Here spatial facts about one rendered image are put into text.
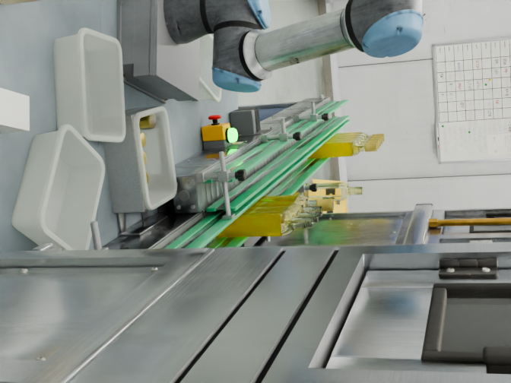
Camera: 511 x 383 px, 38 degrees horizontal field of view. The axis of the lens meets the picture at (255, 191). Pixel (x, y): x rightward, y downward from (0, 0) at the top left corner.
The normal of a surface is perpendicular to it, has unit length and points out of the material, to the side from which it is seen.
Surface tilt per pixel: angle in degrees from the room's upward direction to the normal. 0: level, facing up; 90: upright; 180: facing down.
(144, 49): 90
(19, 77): 0
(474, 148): 90
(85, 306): 90
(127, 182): 90
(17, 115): 0
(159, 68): 1
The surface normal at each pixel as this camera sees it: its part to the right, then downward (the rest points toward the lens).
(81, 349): -0.11, -0.97
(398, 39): 0.07, 0.97
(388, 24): -0.24, -0.13
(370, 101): -0.28, 0.22
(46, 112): 0.95, -0.04
